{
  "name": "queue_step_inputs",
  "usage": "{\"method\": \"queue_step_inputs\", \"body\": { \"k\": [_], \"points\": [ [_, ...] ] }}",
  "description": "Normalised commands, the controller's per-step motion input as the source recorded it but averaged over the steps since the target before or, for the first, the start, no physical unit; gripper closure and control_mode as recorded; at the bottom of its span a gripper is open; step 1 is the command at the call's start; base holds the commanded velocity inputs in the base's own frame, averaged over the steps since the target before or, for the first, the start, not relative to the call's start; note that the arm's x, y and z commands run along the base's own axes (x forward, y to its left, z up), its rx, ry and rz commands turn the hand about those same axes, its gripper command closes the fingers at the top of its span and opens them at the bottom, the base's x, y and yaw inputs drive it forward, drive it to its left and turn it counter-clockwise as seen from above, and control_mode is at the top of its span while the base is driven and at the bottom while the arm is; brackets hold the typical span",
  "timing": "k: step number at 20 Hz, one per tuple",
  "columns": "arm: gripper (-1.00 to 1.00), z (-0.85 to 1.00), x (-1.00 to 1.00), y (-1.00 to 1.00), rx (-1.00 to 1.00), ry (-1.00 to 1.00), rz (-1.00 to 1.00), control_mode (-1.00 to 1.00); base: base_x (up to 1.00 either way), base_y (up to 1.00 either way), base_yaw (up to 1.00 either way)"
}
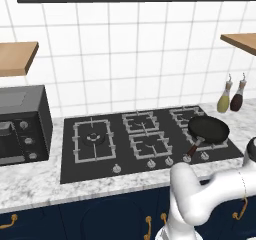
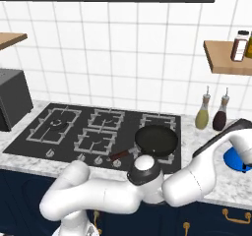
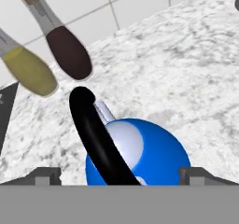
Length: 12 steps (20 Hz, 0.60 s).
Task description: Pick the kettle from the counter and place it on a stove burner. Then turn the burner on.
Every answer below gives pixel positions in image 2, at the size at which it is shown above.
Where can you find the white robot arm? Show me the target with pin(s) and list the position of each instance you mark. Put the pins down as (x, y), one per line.
(108, 194)

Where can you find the silver hob knob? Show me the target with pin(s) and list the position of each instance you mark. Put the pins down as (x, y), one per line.
(81, 157)
(116, 163)
(98, 161)
(50, 153)

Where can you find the black gas hob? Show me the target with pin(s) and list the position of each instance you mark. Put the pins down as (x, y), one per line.
(65, 138)

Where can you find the olive oil bottle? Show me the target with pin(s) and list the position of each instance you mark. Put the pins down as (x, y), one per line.
(201, 117)

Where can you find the dark vinegar bottle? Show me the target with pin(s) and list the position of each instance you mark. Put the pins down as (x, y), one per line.
(219, 119)

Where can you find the dark grey toaster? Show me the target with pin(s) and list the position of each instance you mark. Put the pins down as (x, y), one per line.
(13, 97)

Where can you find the navy cupboard door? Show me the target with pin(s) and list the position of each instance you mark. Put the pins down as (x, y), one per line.
(19, 204)
(157, 222)

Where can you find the brown bottle black cap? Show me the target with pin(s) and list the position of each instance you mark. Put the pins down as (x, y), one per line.
(239, 46)

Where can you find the yellow green bottle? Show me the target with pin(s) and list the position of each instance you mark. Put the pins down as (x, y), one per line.
(249, 46)

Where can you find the navy drawer front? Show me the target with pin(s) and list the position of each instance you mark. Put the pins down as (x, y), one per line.
(213, 222)

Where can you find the wooden wall shelf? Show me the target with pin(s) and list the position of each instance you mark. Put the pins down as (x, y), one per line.
(10, 38)
(223, 58)

